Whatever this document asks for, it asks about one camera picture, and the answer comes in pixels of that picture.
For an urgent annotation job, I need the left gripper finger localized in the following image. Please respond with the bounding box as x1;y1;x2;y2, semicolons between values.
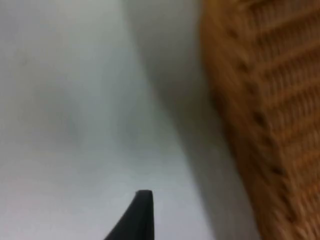
103;189;156;240

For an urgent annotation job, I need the brown wicker basket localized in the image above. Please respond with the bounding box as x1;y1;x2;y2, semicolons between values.
198;0;320;240

